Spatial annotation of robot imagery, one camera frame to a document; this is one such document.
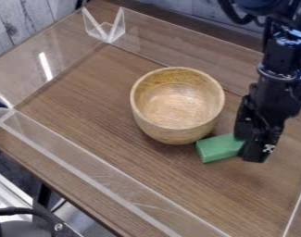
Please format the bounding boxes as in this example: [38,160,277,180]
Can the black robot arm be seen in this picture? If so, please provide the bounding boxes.
[218,0,301,163]

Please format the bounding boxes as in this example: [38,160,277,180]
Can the brown wooden bowl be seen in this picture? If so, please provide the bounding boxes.
[130,67,226,144]

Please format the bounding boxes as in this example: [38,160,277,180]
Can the black cable bottom left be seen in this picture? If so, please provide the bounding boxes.
[0,206,60,237]

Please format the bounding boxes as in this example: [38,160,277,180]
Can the black table leg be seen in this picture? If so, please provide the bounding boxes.
[38,184,52,208]

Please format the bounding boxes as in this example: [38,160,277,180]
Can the clear acrylic front wall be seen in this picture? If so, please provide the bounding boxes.
[0,100,229,237]

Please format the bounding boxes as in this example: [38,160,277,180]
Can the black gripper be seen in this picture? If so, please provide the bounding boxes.
[234,64,301,163]

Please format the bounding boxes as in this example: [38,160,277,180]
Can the green rectangular block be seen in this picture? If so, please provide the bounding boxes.
[195,133,243,163]

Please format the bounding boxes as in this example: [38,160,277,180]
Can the clear acrylic corner bracket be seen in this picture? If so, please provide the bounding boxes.
[80,7,126,44]

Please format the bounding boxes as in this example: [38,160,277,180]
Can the grey metal base plate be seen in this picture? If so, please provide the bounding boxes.
[54,215,84,237]

